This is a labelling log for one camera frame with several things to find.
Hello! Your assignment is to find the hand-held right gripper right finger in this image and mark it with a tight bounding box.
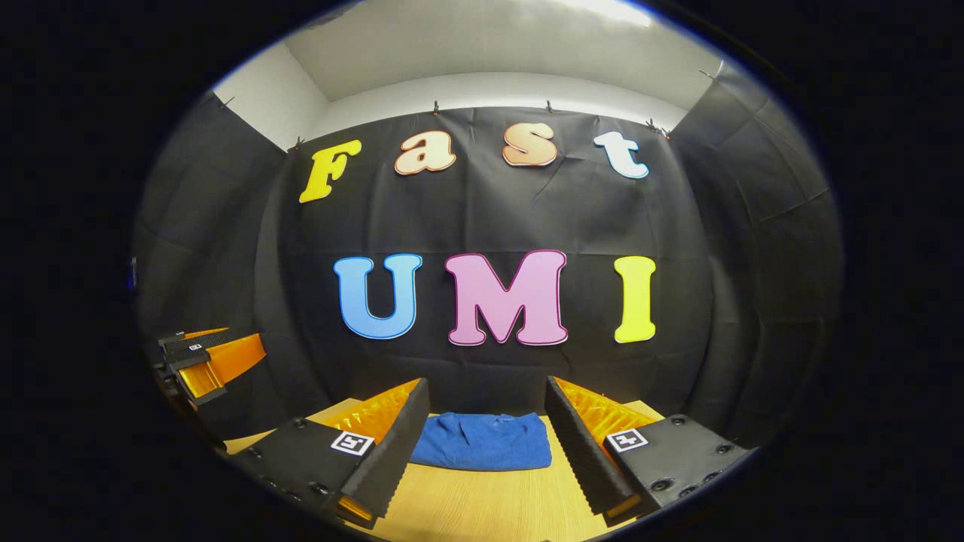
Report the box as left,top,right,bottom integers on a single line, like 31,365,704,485
544,375,754,526

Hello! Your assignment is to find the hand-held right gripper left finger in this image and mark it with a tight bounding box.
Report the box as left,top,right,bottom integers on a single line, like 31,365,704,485
226,376,432,528

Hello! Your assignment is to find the blue button shirt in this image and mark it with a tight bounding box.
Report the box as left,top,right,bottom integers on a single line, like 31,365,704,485
409,411,553,472

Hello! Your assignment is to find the black backdrop cloth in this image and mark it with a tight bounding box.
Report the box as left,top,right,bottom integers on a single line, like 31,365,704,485
134,60,844,452

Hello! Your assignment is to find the row of cloth clips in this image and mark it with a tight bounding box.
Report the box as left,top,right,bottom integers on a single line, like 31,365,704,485
220,68,716,148

